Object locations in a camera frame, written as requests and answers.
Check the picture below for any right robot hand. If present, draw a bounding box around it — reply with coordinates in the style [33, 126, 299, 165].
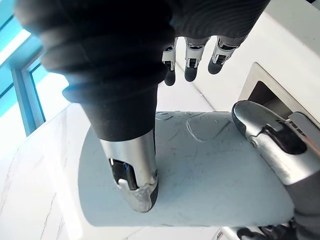
[13, 0, 266, 213]

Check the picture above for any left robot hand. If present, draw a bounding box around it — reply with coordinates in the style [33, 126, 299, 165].
[231, 99, 320, 240]

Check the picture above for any stainless steel sink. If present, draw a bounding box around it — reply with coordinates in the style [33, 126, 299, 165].
[238, 61, 320, 141]

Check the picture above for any window with grey frame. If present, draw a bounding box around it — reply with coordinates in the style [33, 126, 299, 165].
[0, 0, 48, 138]

